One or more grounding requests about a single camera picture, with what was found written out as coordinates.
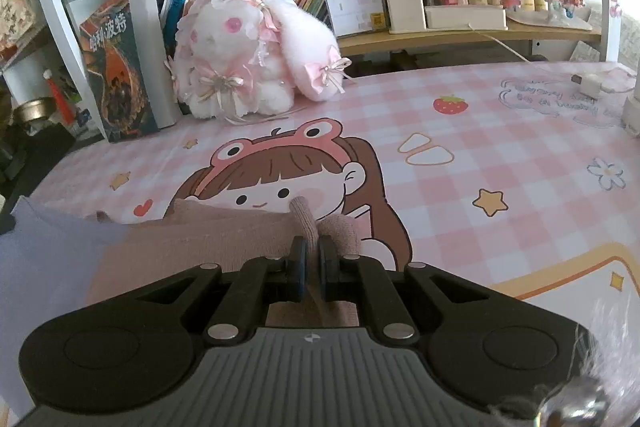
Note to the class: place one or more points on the lavender garment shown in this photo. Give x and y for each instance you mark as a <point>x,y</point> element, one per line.
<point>45,267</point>

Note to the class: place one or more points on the white flat box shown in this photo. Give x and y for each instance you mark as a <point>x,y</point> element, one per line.
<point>465,17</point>

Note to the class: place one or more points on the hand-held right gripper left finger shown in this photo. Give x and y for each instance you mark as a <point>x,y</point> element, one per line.
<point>300,274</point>

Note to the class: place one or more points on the white charger plug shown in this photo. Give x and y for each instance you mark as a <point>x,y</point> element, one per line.
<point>590,84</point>

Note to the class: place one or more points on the pink checked desk mat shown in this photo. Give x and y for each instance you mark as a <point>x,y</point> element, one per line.
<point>475,187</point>

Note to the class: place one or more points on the pink white plush bunny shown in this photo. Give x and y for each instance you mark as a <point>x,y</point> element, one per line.
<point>245,42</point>

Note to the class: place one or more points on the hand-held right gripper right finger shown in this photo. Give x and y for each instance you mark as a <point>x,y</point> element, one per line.
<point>327,274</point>

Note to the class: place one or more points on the desk calendar card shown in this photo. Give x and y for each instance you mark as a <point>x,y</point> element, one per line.
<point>355,9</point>

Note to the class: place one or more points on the beige knitted garment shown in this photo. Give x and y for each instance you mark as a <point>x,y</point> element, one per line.
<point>240,242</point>

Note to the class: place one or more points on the large illustrated dark book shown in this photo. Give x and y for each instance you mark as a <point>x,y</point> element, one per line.
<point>117,77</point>

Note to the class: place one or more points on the white thick book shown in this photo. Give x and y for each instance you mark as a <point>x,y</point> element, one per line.
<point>152,52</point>

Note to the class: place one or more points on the white pen holder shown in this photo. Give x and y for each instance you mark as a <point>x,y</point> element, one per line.
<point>405,7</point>

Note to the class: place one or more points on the brass bowl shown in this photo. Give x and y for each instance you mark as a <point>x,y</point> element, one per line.
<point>32,112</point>

